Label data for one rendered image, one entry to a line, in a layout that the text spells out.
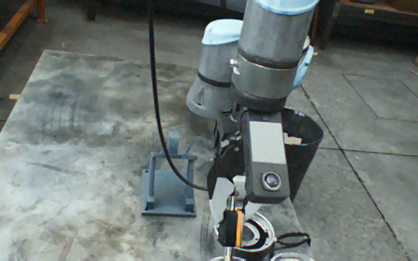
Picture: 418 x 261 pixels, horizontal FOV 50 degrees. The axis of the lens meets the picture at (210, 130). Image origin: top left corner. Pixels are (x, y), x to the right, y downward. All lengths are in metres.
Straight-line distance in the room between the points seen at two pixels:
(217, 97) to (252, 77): 0.62
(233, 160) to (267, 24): 0.18
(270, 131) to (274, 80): 0.06
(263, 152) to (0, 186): 0.53
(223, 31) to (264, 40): 0.58
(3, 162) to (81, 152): 0.15
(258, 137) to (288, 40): 0.12
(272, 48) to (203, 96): 0.66
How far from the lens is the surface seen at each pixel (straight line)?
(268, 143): 0.53
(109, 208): 0.84
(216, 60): 1.10
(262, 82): 0.52
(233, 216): 0.63
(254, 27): 0.50
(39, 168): 0.93
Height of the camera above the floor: 1.36
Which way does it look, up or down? 31 degrees down
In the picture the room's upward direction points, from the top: 11 degrees clockwise
